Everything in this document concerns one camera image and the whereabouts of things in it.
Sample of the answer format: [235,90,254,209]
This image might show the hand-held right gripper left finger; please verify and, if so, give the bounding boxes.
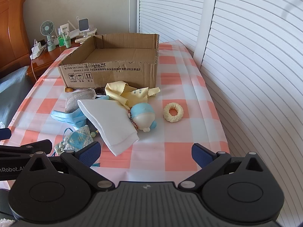
[22,141,113,191]

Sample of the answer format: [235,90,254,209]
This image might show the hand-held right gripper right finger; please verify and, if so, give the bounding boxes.
[178,143,265,191]

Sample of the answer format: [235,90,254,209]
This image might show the blue face mask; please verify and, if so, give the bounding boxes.
[50,95,110,128]

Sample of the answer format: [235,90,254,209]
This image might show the cream hair scrunchie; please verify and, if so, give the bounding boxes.
[163,102,184,123]

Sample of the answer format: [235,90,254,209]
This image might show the grey felt pouch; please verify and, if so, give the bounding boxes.
[64,88,96,113]

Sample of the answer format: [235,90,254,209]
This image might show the blue and white soft toy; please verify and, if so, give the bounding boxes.
[128,103,158,132]

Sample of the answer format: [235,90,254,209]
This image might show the yellow cloth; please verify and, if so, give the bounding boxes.
[105,82,161,110]

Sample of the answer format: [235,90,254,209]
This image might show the cardboard box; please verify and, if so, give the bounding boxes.
[57,33,160,89]

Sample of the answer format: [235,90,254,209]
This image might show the white cloth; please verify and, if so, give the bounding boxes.
[77,99,140,157]

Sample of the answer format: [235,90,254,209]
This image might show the blue grey bedding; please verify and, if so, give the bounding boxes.
[0,66,34,128]

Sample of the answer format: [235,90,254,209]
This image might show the orange checked tablecloth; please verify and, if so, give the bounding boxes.
[0,41,231,190]

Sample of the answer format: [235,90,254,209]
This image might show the wooden nightstand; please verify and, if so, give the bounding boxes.
[26,32,97,83]

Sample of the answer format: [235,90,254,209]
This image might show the white louvered door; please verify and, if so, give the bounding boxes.
[194,0,303,194]
[137,0,215,52]

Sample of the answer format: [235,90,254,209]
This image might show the wooden headboard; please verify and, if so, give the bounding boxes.
[0,0,31,74]

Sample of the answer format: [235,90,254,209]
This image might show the green desk fan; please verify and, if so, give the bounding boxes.
[40,21,57,52]

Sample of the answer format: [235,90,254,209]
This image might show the small standing mirror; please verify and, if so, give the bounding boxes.
[77,16,92,38]

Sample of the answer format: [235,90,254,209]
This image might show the white cable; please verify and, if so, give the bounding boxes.
[30,57,37,81]

